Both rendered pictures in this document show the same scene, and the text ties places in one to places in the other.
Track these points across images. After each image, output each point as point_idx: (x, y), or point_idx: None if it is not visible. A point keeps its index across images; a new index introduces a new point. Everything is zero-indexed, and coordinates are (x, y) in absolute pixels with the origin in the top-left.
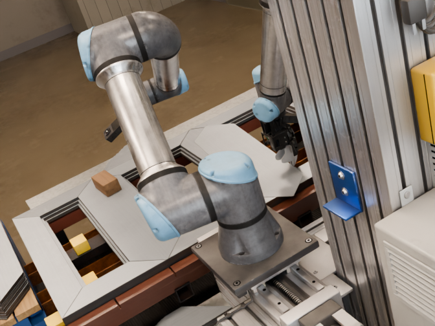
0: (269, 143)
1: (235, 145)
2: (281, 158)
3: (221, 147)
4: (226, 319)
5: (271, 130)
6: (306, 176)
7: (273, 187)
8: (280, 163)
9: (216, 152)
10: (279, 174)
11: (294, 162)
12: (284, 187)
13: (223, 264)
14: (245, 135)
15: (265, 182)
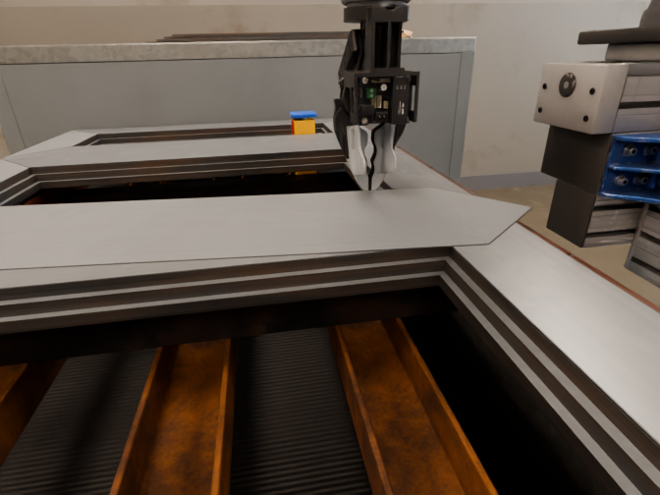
0: (373, 110)
1: (111, 223)
2: (395, 157)
3: (56, 240)
4: None
5: (399, 55)
6: (450, 188)
7: (460, 217)
8: (344, 196)
9: (62, 251)
10: (398, 204)
11: (383, 178)
12: (472, 208)
13: None
14: (98, 205)
15: (413, 222)
